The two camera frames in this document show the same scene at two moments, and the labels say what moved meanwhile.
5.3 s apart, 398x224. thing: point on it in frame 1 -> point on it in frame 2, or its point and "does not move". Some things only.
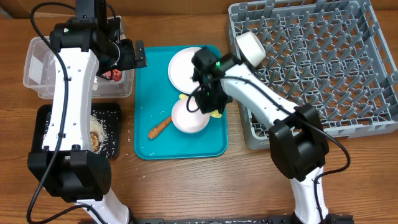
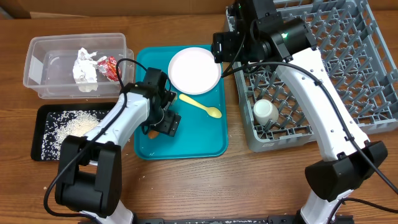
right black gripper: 206,106 -> 224,50
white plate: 180,70 does not move
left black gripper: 130,61 -> 170,124
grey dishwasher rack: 331,55 does not move
